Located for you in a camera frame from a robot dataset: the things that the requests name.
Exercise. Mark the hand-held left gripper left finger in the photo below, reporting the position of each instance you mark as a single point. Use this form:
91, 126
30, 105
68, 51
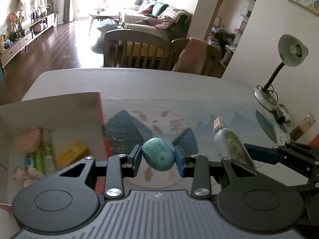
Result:
136, 160

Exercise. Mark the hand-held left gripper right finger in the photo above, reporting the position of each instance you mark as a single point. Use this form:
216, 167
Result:
180, 161

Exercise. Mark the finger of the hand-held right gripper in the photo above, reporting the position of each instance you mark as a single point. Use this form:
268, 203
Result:
261, 153

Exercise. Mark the teal egg-shaped toy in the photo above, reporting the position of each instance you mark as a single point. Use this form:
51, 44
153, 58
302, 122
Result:
158, 154

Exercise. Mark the white plastic handheld device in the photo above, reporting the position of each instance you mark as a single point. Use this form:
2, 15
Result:
231, 144

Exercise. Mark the small yellow box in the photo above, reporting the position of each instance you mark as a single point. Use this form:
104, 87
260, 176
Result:
72, 154

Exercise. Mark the red cardboard box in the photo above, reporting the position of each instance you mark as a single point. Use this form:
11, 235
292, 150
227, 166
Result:
62, 114

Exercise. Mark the green tube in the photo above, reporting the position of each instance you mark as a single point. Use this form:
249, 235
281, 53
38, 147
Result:
44, 156

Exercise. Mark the pink heart-shaped dish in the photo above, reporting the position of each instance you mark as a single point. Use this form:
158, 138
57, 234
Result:
28, 139

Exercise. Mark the pink and blue toy figure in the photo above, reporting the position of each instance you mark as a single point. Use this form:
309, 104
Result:
25, 176

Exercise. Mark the black power adapter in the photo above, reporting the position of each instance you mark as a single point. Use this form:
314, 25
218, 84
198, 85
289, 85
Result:
281, 115

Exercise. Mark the glass bottle with brown contents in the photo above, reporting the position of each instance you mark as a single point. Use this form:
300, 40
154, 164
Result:
302, 127

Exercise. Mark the orange water bottle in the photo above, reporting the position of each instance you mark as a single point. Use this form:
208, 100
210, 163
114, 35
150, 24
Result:
314, 142

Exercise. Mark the pink towel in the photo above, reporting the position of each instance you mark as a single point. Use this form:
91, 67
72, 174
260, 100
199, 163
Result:
190, 57

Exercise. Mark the white desk lamp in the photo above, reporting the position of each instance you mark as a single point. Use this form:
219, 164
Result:
291, 49

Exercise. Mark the wooden dining chair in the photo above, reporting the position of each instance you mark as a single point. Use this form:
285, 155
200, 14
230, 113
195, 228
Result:
214, 54
134, 38

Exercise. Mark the beige sofa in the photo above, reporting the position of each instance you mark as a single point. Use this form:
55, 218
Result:
149, 23

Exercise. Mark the blue bag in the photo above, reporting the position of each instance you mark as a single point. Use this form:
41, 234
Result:
107, 25

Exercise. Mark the patterned sofa blanket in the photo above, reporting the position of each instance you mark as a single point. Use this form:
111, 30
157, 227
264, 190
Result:
174, 17

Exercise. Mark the oval coffee table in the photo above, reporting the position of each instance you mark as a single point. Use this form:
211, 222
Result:
103, 13

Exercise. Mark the teal cushion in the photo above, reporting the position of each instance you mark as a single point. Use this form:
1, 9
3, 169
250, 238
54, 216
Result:
159, 7

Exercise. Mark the wooden TV cabinet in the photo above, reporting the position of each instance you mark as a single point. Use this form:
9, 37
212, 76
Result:
25, 41

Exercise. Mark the pink flower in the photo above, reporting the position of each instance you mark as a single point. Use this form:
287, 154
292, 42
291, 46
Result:
13, 18

